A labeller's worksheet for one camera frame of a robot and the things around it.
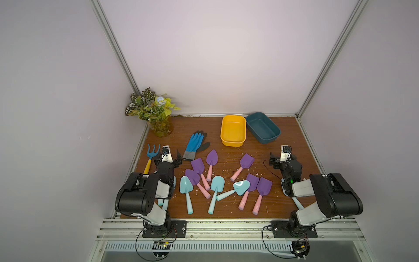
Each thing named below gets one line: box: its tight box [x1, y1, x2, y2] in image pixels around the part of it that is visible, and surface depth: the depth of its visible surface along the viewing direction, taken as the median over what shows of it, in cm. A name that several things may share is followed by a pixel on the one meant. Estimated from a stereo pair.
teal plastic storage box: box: [246, 111, 282, 145], surface depth 114 cm
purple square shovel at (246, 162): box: [230, 153, 255, 182], surface depth 97 cm
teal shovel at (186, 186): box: [179, 175, 194, 215], surface depth 87 cm
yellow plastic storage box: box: [220, 114, 247, 147], surface depth 110 cm
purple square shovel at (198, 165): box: [190, 157, 211, 192], surface depth 94 cm
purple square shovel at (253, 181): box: [238, 173, 260, 211], surface depth 87 cm
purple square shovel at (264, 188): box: [252, 176, 273, 216], surface depth 87 cm
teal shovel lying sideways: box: [216, 179, 251, 201], surface depth 87 cm
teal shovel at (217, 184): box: [207, 175, 226, 215], surface depth 88 cm
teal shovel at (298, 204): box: [291, 197, 305, 210], surface depth 81 cm
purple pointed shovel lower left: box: [185, 169, 212, 200], surface depth 91 cm
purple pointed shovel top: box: [206, 149, 219, 182], surface depth 99 cm
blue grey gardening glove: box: [182, 132, 205, 160], surface depth 105 cm
